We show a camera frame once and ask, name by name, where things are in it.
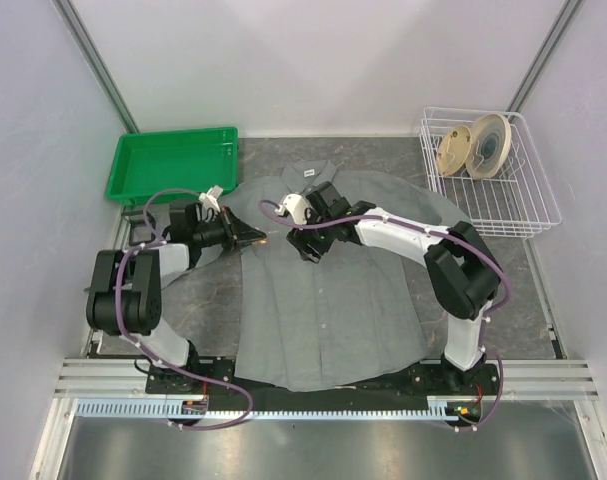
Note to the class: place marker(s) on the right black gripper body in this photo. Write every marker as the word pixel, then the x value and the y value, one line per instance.
pixel 319 239

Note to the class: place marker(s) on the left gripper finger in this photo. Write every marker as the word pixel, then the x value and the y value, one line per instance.
pixel 246 239
pixel 243 230

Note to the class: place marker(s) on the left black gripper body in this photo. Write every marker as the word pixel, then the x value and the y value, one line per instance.
pixel 229 239

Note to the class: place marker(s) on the grey button shirt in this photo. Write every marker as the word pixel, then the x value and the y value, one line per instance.
pixel 313 326

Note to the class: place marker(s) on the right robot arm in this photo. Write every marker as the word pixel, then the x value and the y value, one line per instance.
pixel 464 275

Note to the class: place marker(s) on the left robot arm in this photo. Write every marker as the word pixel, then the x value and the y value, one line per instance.
pixel 125 293

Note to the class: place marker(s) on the black box orange brooch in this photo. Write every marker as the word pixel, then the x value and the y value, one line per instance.
pixel 140 226

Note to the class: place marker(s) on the green plastic tray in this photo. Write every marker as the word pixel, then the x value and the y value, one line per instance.
pixel 146 163

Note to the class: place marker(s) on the beige plate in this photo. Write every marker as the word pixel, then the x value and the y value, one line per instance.
pixel 453 150

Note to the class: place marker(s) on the beige bowl blue centre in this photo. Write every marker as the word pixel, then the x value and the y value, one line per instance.
pixel 491 138

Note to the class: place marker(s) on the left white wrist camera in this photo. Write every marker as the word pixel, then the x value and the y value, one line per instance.
pixel 210 199

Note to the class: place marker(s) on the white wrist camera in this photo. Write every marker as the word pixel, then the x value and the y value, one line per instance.
pixel 210 199
pixel 295 207

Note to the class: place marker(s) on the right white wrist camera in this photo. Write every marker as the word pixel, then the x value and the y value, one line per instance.
pixel 295 207

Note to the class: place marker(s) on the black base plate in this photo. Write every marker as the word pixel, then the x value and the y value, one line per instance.
pixel 409 387

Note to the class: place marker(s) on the white wire basket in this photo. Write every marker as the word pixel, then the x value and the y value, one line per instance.
pixel 517 202

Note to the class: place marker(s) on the blue-white cable duct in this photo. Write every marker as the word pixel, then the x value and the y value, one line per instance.
pixel 161 409

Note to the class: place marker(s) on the aluminium frame rail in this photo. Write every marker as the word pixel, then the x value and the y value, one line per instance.
pixel 545 422

